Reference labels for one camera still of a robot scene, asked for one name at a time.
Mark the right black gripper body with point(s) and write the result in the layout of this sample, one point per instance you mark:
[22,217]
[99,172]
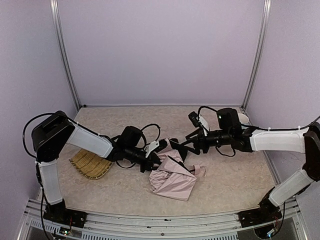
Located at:
[202,144]

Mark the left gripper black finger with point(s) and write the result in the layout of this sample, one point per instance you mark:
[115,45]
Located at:
[147,167]
[153,157]

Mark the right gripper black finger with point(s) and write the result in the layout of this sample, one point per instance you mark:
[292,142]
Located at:
[194,134]
[182,149]

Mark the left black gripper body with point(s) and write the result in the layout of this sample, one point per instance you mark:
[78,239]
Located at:
[146,163]

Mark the pink and black folding umbrella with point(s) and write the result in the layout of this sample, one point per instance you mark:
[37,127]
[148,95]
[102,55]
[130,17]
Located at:
[172,179]

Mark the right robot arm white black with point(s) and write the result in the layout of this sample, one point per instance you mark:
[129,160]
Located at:
[248,138]

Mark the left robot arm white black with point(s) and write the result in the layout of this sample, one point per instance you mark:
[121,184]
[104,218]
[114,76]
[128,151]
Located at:
[57,130]

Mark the light blue paper cup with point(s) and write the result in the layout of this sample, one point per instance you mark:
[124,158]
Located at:
[243,119]

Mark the woven bamboo tray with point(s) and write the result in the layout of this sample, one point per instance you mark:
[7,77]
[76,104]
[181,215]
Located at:
[90,165]

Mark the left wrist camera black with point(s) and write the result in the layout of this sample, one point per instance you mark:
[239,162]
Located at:
[156,145]

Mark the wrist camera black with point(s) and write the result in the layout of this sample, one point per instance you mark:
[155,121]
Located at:
[156,145]
[194,118]

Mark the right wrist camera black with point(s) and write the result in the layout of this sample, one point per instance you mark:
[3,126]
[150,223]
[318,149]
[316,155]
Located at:
[194,118]

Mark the aluminium front rail frame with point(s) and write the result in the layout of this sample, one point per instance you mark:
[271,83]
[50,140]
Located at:
[109,226]

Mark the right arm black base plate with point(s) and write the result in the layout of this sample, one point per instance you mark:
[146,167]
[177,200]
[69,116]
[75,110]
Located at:
[260,215]

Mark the right aluminium corner post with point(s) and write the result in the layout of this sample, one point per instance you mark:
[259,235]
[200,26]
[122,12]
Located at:
[258,53]

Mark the aluminium corner post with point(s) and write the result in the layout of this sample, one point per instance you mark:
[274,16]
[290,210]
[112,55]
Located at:
[63,53]
[258,53]

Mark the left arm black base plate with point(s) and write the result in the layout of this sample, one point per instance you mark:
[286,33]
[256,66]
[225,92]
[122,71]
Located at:
[65,216]

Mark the left aluminium corner post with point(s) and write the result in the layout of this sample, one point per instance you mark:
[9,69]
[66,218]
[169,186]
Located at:
[63,53]

